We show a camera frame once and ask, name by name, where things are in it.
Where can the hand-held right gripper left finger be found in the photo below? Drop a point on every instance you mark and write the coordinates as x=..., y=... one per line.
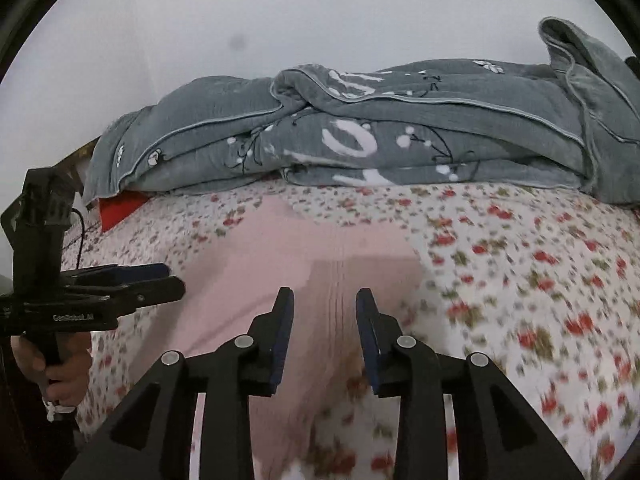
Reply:
x=280, y=345

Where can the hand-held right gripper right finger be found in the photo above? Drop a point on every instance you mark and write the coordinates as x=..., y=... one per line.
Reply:
x=369, y=345

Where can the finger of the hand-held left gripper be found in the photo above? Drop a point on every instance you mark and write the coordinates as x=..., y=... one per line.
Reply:
x=150, y=291
x=135, y=272

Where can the pink knit garment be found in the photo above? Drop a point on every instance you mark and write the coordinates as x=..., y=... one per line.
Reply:
x=320, y=270

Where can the person's left hand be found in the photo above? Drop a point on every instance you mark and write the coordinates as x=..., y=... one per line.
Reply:
x=70, y=375

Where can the red cloth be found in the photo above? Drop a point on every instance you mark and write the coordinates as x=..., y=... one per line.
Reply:
x=120, y=210

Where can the floral bed sheet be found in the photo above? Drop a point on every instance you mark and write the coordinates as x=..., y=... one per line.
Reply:
x=525, y=280

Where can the grey printed quilt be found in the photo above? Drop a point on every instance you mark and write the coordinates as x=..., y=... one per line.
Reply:
x=400, y=125

